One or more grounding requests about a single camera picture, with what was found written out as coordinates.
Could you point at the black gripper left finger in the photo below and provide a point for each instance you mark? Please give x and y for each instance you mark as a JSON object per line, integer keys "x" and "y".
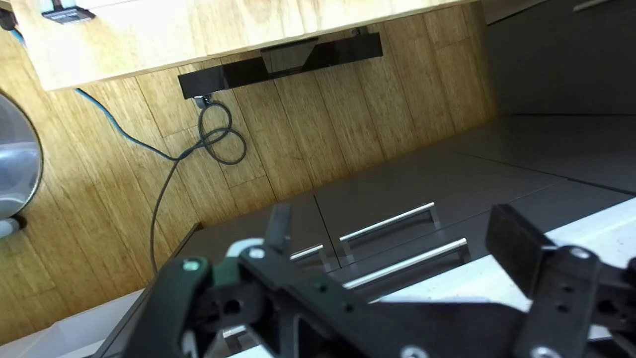
{"x": 174, "y": 298}

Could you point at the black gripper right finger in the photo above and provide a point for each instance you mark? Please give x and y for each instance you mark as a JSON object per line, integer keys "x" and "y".
{"x": 562, "y": 298}

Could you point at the dark drawer cabinet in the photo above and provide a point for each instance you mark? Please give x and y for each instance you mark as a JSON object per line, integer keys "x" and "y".
{"x": 397, "y": 179}

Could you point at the dark corner cabinet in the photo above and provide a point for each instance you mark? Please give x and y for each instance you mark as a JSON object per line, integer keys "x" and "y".
{"x": 562, "y": 65}

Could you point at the round metal bin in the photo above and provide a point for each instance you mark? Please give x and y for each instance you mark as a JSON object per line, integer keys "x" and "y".
{"x": 15, "y": 159}

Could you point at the black metal bar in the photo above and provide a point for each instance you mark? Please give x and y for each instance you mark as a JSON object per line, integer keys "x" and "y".
{"x": 218, "y": 77}

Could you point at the wooden butcher block cart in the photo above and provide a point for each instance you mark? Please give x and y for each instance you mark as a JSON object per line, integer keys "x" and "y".
{"x": 165, "y": 31}

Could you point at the dark clamp block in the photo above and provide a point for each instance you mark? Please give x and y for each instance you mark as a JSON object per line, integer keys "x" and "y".
{"x": 65, "y": 11}

